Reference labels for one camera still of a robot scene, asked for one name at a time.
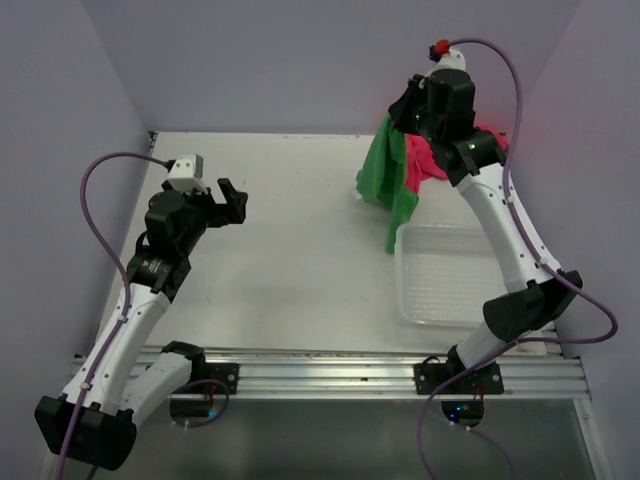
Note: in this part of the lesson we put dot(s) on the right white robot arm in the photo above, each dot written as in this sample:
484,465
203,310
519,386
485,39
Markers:
538,290

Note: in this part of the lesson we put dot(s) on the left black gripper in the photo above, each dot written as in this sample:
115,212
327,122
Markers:
225,213

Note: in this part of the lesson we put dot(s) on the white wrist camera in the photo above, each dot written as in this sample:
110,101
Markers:
185,175
445,57

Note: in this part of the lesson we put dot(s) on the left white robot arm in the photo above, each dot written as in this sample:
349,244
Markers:
97,417

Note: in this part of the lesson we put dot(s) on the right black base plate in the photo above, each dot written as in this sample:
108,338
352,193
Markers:
434,378

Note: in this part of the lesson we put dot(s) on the clear plastic tray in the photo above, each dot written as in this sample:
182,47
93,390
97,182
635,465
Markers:
444,275

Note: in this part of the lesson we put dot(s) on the pink towel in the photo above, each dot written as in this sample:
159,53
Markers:
419,164

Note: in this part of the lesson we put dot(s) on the green towel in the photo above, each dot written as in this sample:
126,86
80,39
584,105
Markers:
383,178

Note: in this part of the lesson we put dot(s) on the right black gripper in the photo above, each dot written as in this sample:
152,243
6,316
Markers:
418,87

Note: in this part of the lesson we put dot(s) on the aluminium mounting rail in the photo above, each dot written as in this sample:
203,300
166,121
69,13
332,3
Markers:
291,375

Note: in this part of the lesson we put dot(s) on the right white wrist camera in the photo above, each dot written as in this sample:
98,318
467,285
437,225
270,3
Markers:
445,57

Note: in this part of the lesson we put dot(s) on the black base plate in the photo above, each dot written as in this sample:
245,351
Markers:
220,375
434,378

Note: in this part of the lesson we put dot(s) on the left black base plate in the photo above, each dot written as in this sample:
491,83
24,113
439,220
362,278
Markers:
220,375

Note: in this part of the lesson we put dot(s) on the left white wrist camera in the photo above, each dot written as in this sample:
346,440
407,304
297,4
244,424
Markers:
185,175

